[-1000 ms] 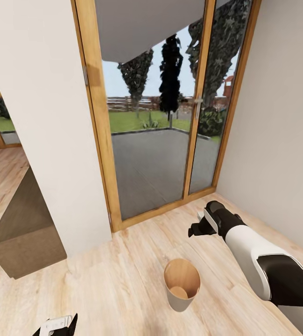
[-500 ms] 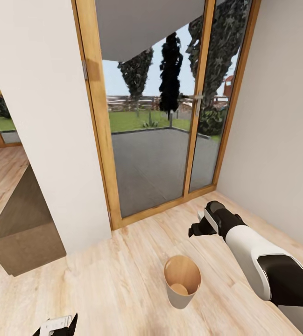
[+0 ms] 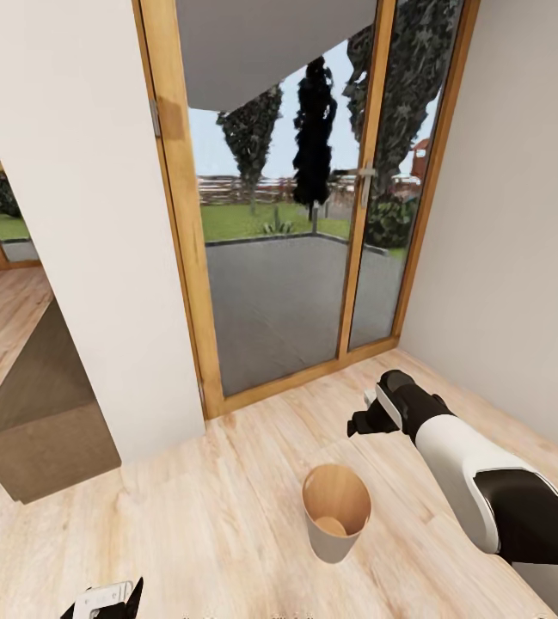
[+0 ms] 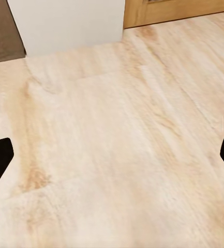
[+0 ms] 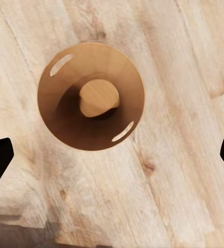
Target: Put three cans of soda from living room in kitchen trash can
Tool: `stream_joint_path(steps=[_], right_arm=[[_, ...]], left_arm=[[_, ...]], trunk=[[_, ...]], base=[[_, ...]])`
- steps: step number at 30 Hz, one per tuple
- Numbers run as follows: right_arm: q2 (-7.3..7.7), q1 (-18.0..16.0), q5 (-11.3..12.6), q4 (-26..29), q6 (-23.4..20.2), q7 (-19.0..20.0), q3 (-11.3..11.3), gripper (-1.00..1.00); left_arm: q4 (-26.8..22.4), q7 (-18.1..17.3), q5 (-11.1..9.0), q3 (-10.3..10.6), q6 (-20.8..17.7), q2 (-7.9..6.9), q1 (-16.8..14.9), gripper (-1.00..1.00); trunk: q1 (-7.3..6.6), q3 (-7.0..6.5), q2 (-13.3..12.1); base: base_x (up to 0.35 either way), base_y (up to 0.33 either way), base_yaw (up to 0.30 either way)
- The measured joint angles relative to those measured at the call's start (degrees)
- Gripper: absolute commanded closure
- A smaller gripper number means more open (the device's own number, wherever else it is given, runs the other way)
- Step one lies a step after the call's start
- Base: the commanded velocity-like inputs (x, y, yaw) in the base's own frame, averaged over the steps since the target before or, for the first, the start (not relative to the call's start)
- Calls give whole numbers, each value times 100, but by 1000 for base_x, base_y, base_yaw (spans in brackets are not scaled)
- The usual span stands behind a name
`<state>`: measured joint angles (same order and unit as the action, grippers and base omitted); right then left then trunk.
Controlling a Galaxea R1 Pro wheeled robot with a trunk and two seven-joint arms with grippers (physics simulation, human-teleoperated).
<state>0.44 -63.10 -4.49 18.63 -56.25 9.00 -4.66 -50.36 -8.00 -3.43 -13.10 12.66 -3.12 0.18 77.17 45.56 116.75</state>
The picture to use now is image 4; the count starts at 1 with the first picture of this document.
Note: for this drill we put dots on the door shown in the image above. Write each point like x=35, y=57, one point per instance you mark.
x=141, y=12

